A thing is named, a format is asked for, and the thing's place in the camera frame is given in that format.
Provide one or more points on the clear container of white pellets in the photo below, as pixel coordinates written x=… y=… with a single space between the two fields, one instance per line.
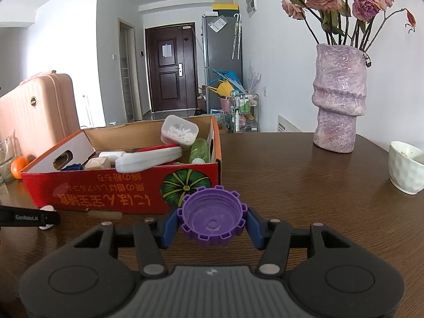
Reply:
x=179 y=132

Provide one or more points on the white leaning board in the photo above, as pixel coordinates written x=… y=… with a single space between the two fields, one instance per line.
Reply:
x=288 y=125

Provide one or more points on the dark brown entrance door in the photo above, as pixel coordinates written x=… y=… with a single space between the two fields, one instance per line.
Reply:
x=172 y=82

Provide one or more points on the clear plastic bag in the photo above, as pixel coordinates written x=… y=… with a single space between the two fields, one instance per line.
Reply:
x=217 y=24

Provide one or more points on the white wall panel box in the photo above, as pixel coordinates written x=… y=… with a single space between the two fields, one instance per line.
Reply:
x=250 y=0

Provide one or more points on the white folded umbrella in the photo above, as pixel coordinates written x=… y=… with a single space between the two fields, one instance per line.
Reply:
x=236 y=36

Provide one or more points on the glass panel interior door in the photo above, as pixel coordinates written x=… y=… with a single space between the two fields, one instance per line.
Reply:
x=127 y=73

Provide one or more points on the pink bucket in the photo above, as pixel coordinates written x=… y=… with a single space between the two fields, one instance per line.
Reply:
x=226 y=104

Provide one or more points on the purple toothed cap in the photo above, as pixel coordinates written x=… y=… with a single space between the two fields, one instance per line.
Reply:
x=205 y=215

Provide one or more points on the red printed cardboard box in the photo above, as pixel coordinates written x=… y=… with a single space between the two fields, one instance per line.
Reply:
x=116 y=195

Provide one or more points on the blue plastic frame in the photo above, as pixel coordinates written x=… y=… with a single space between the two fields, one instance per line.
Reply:
x=232 y=78

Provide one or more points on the yellow and black box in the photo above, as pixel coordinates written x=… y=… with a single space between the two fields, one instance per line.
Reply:
x=225 y=6

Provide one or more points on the pink suitcase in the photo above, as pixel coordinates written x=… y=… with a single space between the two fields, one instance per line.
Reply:
x=39 y=116

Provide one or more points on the grey refrigerator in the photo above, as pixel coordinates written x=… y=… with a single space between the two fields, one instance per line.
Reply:
x=218 y=49

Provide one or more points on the orange fruit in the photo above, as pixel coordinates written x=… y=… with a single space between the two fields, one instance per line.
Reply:
x=18 y=169

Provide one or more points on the green transparent bottle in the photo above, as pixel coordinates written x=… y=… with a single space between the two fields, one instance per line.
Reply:
x=198 y=150

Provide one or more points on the beige square block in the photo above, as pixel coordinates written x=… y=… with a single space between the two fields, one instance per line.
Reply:
x=97 y=164

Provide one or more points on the white dimpled bowl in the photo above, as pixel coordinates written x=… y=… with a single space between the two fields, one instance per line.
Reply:
x=405 y=169

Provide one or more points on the yellow watering can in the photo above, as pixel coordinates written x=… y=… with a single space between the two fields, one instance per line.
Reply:
x=222 y=88

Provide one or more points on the white toothed cap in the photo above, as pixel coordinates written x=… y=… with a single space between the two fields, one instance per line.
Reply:
x=44 y=228

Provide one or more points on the blue toothed cap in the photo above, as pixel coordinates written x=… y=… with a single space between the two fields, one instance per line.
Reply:
x=72 y=167

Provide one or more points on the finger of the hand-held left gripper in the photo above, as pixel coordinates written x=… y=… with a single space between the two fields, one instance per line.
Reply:
x=51 y=218

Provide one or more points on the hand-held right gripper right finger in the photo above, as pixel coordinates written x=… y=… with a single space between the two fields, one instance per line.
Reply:
x=253 y=228

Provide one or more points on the purple textured vase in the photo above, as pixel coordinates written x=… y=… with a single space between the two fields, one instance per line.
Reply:
x=339 y=99

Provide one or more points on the metal rolling cart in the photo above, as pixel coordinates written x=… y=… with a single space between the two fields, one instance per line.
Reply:
x=245 y=112

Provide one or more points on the pale purple decorative branches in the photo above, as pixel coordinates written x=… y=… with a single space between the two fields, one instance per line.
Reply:
x=254 y=78

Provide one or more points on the clear glass beaker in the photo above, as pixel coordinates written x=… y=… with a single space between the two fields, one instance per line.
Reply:
x=6 y=169

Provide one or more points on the white paper notice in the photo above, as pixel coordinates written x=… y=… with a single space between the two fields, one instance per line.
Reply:
x=166 y=50

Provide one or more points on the white squeeze bottle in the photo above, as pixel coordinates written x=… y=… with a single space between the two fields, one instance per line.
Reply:
x=111 y=155

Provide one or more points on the red lint brush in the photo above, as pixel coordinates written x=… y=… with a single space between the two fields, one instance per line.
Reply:
x=142 y=162

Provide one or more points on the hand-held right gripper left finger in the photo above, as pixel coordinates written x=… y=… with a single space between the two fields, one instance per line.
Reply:
x=170 y=227

